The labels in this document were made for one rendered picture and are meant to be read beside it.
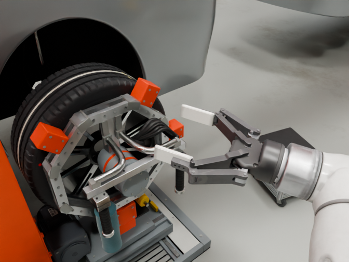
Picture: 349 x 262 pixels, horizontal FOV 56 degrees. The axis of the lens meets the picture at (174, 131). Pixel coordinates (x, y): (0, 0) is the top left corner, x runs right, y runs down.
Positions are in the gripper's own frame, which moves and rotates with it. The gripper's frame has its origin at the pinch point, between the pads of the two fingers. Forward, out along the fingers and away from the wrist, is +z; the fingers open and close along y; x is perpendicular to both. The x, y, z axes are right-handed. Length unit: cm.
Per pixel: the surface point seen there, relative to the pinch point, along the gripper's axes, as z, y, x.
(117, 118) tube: 35, 39, -38
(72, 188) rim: 53, 30, -79
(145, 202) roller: 25, 46, -93
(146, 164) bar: 18, 29, -46
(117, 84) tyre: 40, 49, -30
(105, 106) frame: 40, 40, -34
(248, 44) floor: 26, 383, -151
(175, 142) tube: 12, 41, -42
